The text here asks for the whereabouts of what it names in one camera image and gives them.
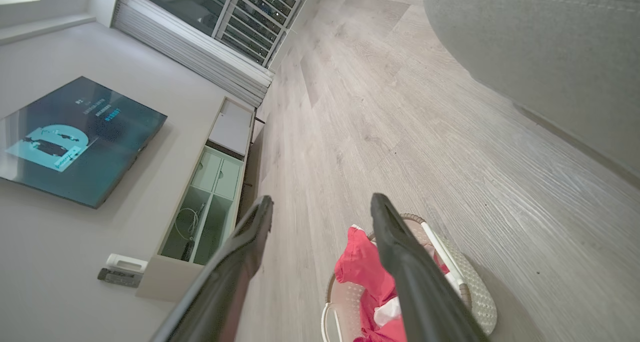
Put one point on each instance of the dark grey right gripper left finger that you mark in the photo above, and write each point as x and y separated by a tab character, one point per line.
225	287

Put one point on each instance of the red cloth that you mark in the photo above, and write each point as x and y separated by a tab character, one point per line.
365	267

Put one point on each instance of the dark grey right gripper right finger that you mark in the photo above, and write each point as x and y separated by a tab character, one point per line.
420	292

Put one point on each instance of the glass balcony door with railing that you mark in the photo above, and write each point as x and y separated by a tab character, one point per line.
200	7

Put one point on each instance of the cream perforated laundry basket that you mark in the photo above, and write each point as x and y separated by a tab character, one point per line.
475	292

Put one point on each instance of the white wall-mounted box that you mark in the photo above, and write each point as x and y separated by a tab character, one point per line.
127	263

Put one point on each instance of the black flat-screen television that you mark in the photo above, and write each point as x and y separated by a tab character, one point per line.
75	142

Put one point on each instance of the black device in cabinet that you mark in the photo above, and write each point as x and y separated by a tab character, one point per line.
187	250

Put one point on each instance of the white low TV cabinet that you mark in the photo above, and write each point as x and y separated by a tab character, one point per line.
165	282

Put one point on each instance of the grey fabric sofa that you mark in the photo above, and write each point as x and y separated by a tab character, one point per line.
550	57

